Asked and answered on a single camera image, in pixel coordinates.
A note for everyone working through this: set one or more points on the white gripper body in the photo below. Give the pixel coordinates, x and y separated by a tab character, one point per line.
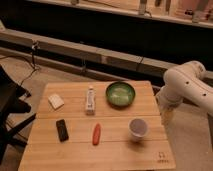
166	115

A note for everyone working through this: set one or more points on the black chair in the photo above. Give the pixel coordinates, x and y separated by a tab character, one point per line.
10	93

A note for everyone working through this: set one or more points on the orange carrot toy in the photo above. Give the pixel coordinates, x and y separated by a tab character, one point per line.
96	134

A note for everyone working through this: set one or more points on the green ceramic bowl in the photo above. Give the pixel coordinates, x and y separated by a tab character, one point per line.
120	94

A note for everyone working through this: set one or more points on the black phone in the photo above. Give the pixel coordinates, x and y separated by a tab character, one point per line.
62	130

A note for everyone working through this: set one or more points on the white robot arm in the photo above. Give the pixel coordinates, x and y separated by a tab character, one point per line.
184	81

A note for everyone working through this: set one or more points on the white tube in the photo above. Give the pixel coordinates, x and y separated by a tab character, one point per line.
90	101

